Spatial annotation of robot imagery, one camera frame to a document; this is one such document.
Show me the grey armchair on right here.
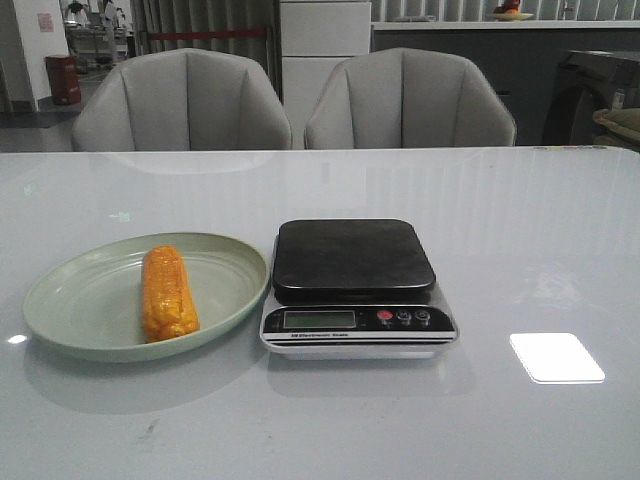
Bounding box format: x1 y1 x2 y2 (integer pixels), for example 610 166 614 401
304 48 517 150

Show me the dark glossy appliance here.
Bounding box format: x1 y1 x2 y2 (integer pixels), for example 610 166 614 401
541 50 639 145

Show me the light green plate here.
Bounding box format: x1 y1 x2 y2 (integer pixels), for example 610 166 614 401
23 233 269 363

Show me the dark grey counter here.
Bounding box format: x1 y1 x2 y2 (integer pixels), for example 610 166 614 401
370 20 640 147

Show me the red barrier belt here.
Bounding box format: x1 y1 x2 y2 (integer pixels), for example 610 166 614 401
147 28 269 41

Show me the grey armchair on left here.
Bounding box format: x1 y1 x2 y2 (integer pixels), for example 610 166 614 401
71 48 292 152

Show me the fruit bowl on counter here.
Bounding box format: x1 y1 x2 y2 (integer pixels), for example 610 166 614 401
489 0 534 21

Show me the grey armchair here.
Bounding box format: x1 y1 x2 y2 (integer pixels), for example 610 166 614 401
304 48 517 150
71 48 292 152

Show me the white drawer cabinet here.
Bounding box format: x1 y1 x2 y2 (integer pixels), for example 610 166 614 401
279 1 371 149

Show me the red trash bin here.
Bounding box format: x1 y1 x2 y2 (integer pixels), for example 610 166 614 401
45 55 81 105

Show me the black silver kitchen scale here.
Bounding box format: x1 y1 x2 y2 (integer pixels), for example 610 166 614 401
260 219 459 360

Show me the orange corn cob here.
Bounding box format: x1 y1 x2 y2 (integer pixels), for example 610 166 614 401
142 245 200 343

